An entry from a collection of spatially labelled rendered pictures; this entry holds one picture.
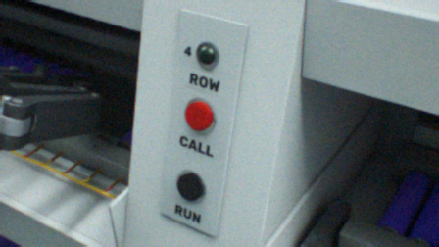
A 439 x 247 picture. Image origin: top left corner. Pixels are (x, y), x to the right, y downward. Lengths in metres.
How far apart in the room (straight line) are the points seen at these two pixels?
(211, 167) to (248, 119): 0.04
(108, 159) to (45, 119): 0.11
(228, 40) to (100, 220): 0.18
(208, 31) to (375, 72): 0.09
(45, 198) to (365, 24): 0.28
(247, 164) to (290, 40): 0.07
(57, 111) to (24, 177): 0.14
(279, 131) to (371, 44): 0.06
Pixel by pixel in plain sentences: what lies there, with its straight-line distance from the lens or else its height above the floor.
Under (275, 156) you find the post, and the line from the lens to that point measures 0.30.
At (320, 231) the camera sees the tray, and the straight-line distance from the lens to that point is 0.37.
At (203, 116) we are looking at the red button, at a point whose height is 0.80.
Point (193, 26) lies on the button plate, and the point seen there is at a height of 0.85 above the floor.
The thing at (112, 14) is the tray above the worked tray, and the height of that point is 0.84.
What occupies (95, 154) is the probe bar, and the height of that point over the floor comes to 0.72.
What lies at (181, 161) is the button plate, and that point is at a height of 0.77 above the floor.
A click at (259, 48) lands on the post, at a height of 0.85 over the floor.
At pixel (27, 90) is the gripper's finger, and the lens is 0.37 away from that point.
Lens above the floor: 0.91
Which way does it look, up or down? 21 degrees down
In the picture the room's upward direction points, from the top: 8 degrees clockwise
